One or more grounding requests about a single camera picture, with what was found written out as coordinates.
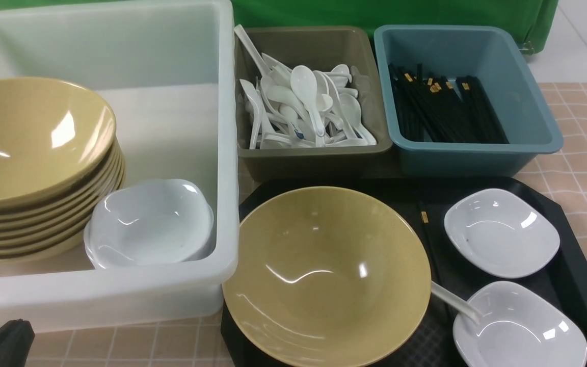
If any yellow noodle bowl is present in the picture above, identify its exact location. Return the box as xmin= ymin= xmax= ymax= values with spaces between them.
xmin=222 ymin=186 xmax=431 ymax=366

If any blue chopstick bin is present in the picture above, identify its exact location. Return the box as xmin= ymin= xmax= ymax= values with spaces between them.
xmin=373 ymin=25 xmax=564 ymax=177

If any stack of yellow bowls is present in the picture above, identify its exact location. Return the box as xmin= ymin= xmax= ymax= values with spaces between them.
xmin=0 ymin=140 xmax=125 ymax=261

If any white dish in bin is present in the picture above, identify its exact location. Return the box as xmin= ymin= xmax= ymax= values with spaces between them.
xmin=84 ymin=179 xmax=215 ymax=269

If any green cloth backdrop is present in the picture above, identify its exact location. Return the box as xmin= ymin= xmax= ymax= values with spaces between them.
xmin=0 ymin=0 xmax=560 ymax=55

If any pile of white spoons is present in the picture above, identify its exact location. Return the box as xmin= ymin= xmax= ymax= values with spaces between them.
xmin=234 ymin=25 xmax=377 ymax=149

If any top stacked yellow bowl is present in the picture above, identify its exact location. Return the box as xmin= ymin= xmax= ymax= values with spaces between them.
xmin=0 ymin=77 xmax=117 ymax=209

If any white soup spoon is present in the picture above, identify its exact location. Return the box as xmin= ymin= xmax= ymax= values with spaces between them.
xmin=431 ymin=281 xmax=482 ymax=324

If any white square dish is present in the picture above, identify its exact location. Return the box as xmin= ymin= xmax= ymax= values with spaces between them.
xmin=443 ymin=188 xmax=561 ymax=279
xmin=452 ymin=281 xmax=587 ymax=366

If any large white plastic bin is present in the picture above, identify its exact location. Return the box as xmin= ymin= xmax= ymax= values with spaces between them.
xmin=0 ymin=1 xmax=238 ymax=333

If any pile of black chopsticks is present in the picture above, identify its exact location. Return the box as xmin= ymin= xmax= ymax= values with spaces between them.
xmin=388 ymin=63 xmax=510 ymax=144

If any olive spoon bin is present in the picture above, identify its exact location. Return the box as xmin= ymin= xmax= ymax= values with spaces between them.
xmin=235 ymin=26 xmax=393 ymax=182

